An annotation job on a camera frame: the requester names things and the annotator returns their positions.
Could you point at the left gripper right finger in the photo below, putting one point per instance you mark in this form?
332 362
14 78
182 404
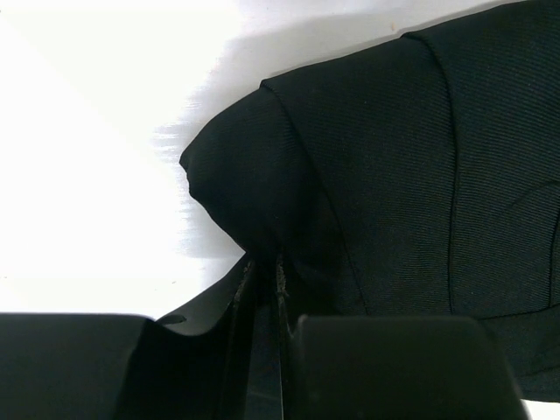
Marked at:
403 367

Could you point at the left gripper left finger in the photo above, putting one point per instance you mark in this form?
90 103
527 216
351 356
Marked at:
193 363

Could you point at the black pleated skirt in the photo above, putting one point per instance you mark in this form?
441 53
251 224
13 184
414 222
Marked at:
416 177

